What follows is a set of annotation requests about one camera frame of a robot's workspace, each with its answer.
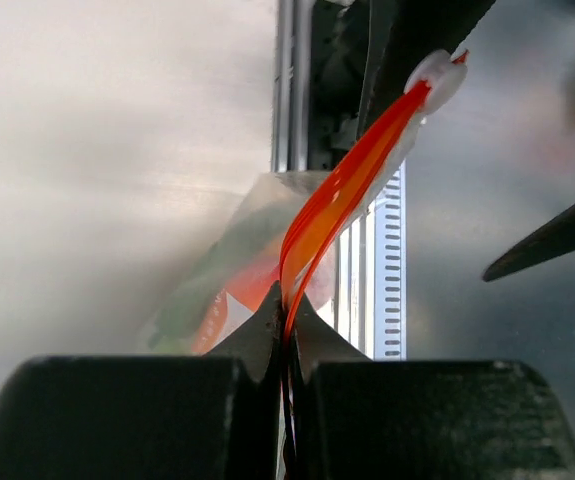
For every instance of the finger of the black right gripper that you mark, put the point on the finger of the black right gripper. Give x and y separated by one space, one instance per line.
402 34
553 239

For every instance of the green chili pepper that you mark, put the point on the green chili pepper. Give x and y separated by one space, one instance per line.
182 313

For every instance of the clear zip top bag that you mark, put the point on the clear zip top bag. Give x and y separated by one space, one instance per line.
329 203

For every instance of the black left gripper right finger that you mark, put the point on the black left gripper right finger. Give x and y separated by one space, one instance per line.
356 418

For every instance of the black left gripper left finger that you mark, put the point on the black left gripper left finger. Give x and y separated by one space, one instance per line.
213 416

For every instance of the aluminium mounting rail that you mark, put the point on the aluminium mounting rail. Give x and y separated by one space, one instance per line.
320 66

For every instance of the white slotted cable duct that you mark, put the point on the white slotted cable duct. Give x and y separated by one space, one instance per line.
390 322

